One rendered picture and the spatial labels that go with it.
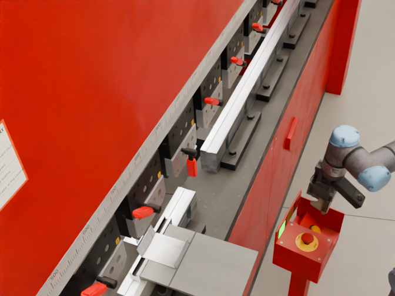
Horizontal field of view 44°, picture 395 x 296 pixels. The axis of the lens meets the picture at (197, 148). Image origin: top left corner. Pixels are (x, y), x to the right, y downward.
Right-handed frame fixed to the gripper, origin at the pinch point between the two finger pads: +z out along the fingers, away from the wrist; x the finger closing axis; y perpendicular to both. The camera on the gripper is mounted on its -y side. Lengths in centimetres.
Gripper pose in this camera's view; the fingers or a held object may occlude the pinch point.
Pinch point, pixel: (325, 212)
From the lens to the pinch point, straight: 165.2
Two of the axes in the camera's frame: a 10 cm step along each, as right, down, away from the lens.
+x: -5.2, 6.1, -6.0
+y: -8.5, -3.9, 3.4
